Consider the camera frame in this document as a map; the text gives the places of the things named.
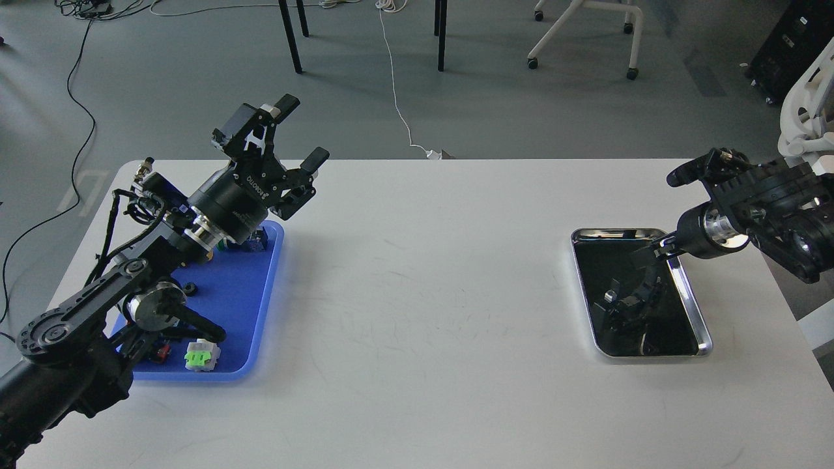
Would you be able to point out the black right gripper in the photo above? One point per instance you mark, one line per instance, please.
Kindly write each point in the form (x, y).
(702, 232)

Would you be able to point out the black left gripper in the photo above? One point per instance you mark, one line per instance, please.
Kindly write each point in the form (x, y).
(236, 199)

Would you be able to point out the small black gear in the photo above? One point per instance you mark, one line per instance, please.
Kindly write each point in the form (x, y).
(190, 289)

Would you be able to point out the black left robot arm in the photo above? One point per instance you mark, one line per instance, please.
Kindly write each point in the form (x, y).
(80, 356)

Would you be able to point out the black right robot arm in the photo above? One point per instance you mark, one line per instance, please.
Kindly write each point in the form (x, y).
(784, 211)

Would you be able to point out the silver metal tray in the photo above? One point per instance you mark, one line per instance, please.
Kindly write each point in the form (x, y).
(647, 313)

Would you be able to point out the blue plastic tray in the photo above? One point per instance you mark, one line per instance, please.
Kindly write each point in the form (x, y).
(233, 290)

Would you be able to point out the black table leg left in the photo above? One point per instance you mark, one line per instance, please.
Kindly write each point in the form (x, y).
(290, 32)

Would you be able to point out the black table leg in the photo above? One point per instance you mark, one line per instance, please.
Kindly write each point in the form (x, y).
(290, 32)
(440, 27)

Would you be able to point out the white office chair right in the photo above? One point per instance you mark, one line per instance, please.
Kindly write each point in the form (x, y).
(806, 117)

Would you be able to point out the black table leg right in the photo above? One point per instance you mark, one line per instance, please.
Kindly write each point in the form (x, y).
(440, 27)

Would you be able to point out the black equipment case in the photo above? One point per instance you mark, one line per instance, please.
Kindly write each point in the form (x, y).
(800, 35)

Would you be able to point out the green push button switch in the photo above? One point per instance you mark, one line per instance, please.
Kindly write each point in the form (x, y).
(257, 241)

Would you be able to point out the silver green selector switch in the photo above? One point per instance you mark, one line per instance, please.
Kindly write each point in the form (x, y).
(202, 355)

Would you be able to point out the red push button switch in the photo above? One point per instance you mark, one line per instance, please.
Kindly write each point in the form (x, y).
(159, 352)

